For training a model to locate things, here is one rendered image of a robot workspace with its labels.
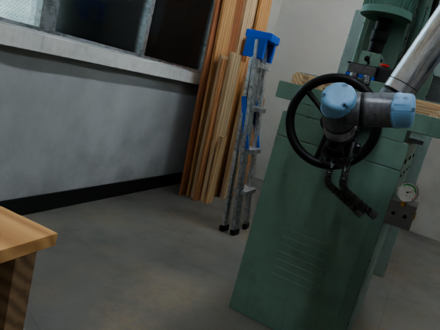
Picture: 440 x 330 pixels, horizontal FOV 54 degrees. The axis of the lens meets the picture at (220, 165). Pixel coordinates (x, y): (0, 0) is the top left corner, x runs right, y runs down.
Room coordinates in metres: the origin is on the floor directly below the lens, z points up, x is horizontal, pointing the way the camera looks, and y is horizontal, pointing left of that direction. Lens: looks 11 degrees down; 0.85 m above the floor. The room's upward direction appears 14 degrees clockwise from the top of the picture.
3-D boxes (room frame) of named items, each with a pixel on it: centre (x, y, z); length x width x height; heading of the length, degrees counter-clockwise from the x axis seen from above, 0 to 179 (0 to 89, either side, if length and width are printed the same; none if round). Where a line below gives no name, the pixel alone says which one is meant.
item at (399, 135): (1.57, -0.41, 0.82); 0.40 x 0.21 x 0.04; 65
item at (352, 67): (1.42, -0.40, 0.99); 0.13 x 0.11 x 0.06; 65
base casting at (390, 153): (1.73, -0.49, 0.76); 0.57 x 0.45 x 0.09; 155
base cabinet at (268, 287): (1.73, -0.49, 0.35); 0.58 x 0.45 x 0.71; 155
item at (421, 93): (1.72, -0.66, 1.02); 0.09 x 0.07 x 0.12; 65
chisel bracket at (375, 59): (1.64, -0.45, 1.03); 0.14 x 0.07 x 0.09; 155
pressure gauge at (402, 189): (1.32, -0.59, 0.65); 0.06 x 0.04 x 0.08; 65
